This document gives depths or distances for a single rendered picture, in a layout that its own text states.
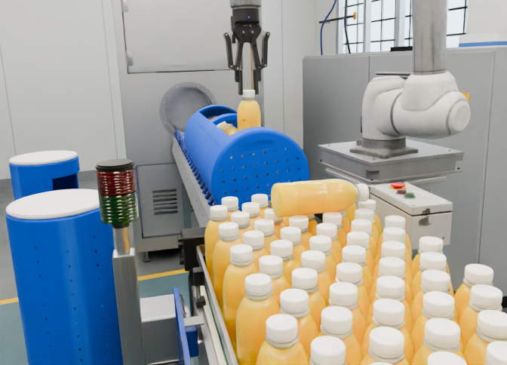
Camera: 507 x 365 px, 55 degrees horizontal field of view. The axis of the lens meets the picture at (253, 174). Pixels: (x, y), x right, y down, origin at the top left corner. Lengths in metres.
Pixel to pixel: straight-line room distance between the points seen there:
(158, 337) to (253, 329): 0.48
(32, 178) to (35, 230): 0.82
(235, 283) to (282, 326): 0.24
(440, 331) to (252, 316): 0.26
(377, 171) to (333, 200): 0.70
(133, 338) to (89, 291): 0.57
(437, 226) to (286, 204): 0.36
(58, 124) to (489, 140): 4.91
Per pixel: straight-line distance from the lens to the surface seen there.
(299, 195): 0.98
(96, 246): 1.45
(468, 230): 2.89
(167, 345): 1.19
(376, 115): 1.74
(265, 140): 1.33
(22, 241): 1.46
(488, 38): 2.95
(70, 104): 6.28
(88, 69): 6.27
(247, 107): 1.39
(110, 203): 0.82
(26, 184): 2.24
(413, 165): 1.76
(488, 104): 2.70
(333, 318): 0.63
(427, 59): 1.62
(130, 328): 0.92
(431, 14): 1.62
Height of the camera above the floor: 1.42
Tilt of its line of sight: 13 degrees down
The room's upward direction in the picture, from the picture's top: 2 degrees counter-clockwise
